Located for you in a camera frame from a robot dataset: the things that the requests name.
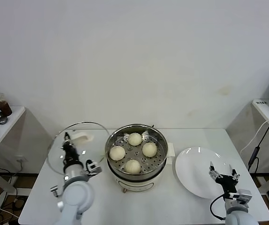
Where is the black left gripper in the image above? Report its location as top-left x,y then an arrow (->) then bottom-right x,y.
62,132 -> 81,167

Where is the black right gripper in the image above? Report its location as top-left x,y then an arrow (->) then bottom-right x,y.
208,161 -> 240,194

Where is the glass lid with cream handle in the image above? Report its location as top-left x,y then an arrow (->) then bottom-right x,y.
47,121 -> 111,175

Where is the white steamed baozi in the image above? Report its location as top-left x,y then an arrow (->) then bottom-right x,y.
128,133 -> 143,146
109,145 -> 126,161
124,159 -> 141,174
141,142 -> 158,157

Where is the perforated steel steamer basket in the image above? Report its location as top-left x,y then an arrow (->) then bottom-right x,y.
105,124 -> 169,176

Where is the white round plate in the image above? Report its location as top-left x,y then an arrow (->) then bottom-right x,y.
175,147 -> 235,200

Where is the white side table with cup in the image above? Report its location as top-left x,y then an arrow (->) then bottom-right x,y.
0,105 -> 26,195

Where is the white side table with laptop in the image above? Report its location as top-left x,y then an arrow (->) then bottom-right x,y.
225,98 -> 269,195

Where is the cream electric cooker pot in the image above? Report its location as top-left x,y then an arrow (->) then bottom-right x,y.
100,142 -> 175,194

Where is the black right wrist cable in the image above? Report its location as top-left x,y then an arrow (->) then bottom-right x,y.
210,194 -> 226,221

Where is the black cable with adapter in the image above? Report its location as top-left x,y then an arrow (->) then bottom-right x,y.
247,117 -> 269,173

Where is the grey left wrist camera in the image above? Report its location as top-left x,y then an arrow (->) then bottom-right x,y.
85,159 -> 102,175

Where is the white cable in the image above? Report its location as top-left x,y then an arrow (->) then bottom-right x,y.
239,117 -> 269,155

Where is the black floor cable bundle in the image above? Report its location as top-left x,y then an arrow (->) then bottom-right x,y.
0,187 -> 29,225

